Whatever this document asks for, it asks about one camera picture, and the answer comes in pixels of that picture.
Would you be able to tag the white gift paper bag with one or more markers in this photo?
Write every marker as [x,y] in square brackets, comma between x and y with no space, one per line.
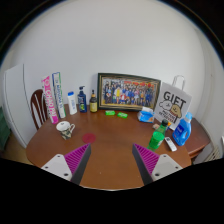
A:
[172,103]

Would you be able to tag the blue detergent bottle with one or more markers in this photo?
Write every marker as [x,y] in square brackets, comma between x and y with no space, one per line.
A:
[183,130]

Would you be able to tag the white green tall box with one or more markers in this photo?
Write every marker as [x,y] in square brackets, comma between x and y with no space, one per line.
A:
[56,78]

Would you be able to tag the white radiator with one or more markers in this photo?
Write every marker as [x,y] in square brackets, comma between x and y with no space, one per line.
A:
[214,155]

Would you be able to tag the green small packet right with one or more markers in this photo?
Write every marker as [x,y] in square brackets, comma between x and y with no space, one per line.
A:
[122,115]

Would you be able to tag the white door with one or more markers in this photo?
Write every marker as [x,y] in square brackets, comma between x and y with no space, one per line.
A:
[16,105]

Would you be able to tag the green small packet left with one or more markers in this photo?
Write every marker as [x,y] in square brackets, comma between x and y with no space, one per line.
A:
[109,113]

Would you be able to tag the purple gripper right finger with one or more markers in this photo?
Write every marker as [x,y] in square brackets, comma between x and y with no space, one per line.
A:
[152,166]

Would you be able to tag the green plastic bottle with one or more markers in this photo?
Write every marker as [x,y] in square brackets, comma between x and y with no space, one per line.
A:
[158,136]

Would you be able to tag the green small packet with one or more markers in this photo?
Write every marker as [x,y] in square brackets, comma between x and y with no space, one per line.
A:
[122,115]
[109,113]

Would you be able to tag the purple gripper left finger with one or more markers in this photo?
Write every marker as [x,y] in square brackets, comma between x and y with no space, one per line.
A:
[71,166]

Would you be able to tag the wooden chair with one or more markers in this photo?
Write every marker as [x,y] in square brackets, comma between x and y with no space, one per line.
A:
[38,108]

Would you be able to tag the pink tall box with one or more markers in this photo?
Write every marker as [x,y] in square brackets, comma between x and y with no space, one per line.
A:
[46,87]

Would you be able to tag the amber yellow-label pump bottle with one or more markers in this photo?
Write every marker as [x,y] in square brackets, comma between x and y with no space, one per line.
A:
[93,102]

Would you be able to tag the white plastic bottle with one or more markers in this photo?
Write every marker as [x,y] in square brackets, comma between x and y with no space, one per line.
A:
[72,103]

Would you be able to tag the framed group photo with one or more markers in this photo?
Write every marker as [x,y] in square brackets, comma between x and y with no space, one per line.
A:
[126,92]

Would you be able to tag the dark blue pump bottle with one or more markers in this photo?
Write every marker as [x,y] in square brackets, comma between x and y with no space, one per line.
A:
[82,100]

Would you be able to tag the red round coaster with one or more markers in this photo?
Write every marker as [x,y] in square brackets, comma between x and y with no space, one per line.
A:
[88,138]

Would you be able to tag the patterned ceramic mug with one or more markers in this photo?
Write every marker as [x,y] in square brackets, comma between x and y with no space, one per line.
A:
[65,129]

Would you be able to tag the white remote control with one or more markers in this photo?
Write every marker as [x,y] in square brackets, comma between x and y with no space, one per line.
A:
[170,143]

